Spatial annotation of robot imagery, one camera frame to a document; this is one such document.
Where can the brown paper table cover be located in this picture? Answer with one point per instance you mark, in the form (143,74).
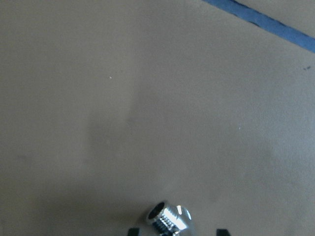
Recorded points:
(108,107)

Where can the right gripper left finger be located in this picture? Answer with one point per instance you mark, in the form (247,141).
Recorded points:
(134,232)

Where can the chrome metal pipe fitting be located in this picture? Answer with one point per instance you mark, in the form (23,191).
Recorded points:
(171,220)

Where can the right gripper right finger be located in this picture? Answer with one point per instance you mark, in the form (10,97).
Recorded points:
(222,232)

